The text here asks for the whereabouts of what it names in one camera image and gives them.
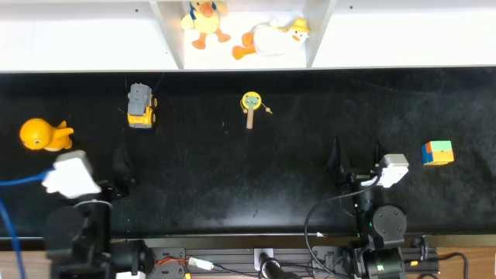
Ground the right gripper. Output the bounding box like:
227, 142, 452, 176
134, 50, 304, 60
326, 136, 389, 191

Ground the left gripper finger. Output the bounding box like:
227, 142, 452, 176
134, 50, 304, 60
112, 142, 137, 188

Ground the grey and yellow toy truck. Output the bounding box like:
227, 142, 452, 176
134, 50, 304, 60
126, 82, 159, 129

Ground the yellow rubber duck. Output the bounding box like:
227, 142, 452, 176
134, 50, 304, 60
19, 118, 75, 153

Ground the yellow rattle drum toy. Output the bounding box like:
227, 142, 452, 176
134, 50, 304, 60
239, 91, 274, 130

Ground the white shelf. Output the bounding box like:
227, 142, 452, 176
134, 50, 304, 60
0, 0, 496, 74

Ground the white plush duck yellow hat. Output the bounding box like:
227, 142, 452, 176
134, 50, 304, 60
231, 16, 311, 61

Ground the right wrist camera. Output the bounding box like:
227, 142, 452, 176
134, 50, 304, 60
374, 153, 410, 189

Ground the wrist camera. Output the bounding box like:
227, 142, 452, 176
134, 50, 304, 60
41, 150, 102, 200
374, 153, 410, 189

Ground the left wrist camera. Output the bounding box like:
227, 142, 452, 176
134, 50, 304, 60
41, 150, 102, 200

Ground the blue cable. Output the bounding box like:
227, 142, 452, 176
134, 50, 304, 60
0, 168, 55, 279

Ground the mounting rail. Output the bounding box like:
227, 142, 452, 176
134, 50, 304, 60
149, 246, 470, 279

